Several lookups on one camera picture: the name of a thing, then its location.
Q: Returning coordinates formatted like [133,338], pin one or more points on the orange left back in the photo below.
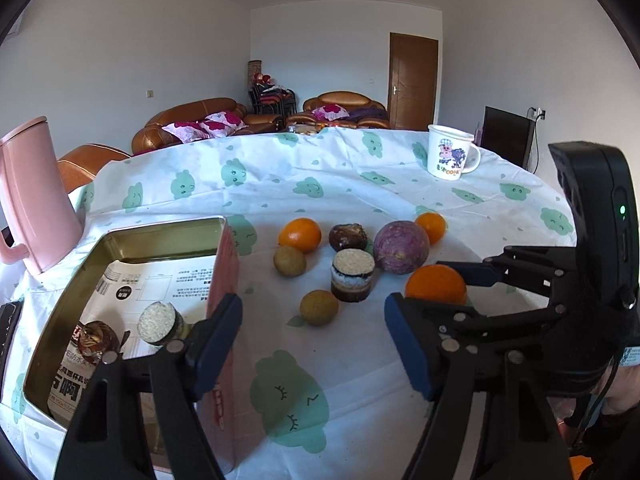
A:
[302,233]

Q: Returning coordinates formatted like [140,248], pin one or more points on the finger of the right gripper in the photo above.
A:
[416,314]
[486,273]

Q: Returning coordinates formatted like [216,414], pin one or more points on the white cloud-print tablecloth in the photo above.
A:
[330,402]

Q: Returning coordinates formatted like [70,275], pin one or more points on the printed paper sheet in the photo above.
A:
[123,291]

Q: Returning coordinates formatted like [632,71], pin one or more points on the stacked dark chairs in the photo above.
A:
[267,97]

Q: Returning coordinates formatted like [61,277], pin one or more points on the person's hand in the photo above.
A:
[624,393]

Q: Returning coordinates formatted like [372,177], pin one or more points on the pink floral cushion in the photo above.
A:
[188,132]
[223,123]

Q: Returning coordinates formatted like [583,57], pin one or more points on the large orange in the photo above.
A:
[437,283]

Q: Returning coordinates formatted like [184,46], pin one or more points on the brown-green round fruit back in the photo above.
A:
[289,261]

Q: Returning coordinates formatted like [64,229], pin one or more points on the pink floral cushion left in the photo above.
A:
[188,132]

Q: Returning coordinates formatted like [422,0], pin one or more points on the brown leather armchair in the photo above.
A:
[80,166]

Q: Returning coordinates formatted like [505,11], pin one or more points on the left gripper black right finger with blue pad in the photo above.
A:
[519,437]

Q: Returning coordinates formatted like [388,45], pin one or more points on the black smartphone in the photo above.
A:
[10,314]

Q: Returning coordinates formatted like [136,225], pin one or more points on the pink cushion on small sofa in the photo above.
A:
[329,113]

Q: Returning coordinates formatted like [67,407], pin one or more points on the brown wooden door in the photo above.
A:
[412,82]

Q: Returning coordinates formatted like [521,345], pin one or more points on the wrapped brown pastry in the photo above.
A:
[96,338]

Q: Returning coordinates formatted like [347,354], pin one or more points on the small orange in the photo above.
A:
[433,224]

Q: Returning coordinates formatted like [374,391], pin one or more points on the metal tin box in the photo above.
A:
[135,361]

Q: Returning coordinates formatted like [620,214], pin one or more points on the rice-topped cake in tin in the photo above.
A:
[160,323]

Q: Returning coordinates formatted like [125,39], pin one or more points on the brown-green round fruit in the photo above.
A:
[289,261]
[318,307]

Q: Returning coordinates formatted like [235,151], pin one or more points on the purple round fruit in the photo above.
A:
[401,247]

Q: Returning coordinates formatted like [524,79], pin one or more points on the black television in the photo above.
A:
[508,135]

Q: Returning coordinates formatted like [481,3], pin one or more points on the white cartoon mug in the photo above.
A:
[451,153]

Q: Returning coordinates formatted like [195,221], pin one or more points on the small brown leather sofa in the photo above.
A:
[364,113]

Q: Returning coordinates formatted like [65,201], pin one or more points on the pink electric kettle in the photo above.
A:
[40,216]

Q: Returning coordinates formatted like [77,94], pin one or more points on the brown-green round fruit front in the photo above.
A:
[318,307]

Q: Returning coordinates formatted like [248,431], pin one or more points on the dark brown dried fruit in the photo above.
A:
[348,236]

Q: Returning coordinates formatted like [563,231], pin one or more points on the pink floral cushion right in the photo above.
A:
[223,123]

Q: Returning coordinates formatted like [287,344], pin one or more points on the long brown leather sofa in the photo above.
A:
[152,137]

